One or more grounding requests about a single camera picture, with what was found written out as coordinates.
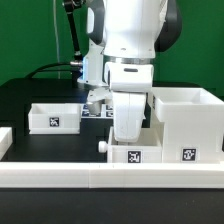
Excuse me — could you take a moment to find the white fence wall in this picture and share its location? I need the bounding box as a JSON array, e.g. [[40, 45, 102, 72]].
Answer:
[[0, 162, 224, 188], [0, 127, 13, 160]]

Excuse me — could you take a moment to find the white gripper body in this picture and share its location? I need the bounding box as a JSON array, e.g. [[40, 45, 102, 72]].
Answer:
[[87, 87, 146, 142]]

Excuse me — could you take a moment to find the fiducial marker sheet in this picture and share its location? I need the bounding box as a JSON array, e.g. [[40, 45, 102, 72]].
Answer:
[[81, 104, 113, 119]]

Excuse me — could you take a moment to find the white hanging cable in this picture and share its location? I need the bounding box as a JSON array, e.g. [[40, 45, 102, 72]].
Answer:
[[52, 0, 62, 80]]

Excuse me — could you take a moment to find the white rear drawer box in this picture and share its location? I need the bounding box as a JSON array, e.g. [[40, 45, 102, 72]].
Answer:
[[28, 103, 81, 134]]

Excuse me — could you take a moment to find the white front fence wall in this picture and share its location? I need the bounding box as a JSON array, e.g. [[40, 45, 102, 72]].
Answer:
[[0, 162, 224, 188]]

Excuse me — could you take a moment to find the white left fence wall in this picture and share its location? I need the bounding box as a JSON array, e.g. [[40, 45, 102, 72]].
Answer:
[[0, 127, 13, 160]]

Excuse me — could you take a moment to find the black cable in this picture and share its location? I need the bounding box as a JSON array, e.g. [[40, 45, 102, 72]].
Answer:
[[24, 61, 83, 80]]

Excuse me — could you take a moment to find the white drawer cabinet frame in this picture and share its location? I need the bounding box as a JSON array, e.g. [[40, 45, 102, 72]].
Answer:
[[148, 87, 224, 163]]

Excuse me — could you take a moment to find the white drawer box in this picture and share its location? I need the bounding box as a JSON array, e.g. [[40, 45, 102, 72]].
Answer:
[[98, 128, 162, 164], [28, 103, 81, 134]]

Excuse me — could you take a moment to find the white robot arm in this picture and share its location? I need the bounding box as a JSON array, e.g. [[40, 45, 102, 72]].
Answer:
[[78, 0, 182, 142]]

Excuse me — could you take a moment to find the white front drawer box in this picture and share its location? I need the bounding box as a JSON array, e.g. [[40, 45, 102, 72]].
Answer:
[[98, 128, 162, 164]]

